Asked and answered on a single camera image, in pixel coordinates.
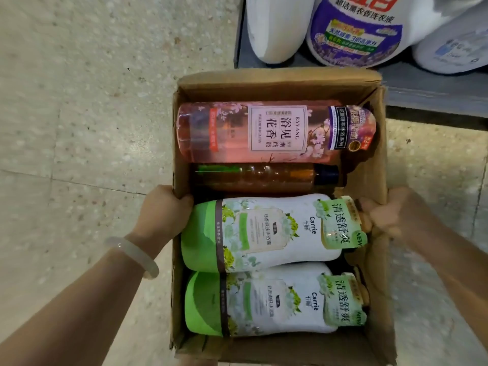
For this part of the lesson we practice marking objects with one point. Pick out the person's left hand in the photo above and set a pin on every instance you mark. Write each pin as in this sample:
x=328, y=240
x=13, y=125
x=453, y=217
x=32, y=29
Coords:
x=160, y=217

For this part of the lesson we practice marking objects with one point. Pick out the person's right hand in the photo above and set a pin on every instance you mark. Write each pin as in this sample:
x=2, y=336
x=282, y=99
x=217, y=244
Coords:
x=396, y=217

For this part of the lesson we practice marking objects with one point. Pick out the person's left thumb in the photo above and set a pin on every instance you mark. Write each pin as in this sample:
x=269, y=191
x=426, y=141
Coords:
x=179, y=207

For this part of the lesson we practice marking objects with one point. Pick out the person's right thumb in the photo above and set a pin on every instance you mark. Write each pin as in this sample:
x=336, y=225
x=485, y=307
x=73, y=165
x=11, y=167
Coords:
x=371, y=211

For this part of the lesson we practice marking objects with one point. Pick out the brown cardboard box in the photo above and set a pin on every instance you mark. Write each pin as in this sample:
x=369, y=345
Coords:
x=375, y=179

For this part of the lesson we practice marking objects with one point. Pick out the person's right forearm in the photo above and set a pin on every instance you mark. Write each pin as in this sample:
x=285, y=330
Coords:
x=463, y=274

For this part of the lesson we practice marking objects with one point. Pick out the person's left forearm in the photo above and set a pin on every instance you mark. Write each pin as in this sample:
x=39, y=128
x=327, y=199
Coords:
x=76, y=312

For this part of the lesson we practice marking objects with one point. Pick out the pale jade bangle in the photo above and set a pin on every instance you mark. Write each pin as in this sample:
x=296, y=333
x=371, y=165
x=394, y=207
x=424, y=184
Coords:
x=133, y=257

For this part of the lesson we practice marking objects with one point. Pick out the green and white floral bottle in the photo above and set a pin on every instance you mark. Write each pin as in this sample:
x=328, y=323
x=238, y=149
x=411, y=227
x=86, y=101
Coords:
x=263, y=232
x=267, y=301

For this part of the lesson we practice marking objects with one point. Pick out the amber bottle with dark cap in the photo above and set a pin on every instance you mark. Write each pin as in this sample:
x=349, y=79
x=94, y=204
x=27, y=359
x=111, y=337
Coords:
x=267, y=177

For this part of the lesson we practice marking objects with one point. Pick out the pink floral bottle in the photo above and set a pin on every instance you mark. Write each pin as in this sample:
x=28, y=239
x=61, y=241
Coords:
x=274, y=131

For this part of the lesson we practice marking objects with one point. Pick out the grey metal shelf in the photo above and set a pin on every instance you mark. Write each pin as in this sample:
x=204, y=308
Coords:
x=419, y=85

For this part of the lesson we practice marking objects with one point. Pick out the white jug with blue label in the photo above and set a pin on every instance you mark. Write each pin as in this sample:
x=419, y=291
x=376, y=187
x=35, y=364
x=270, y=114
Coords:
x=453, y=49

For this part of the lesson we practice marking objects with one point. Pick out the white jug with purple label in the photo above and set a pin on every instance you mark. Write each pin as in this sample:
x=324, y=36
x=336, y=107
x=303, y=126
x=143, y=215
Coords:
x=354, y=30

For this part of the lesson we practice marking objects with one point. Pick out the plain white jug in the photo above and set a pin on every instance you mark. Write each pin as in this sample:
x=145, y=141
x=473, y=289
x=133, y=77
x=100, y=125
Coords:
x=274, y=26

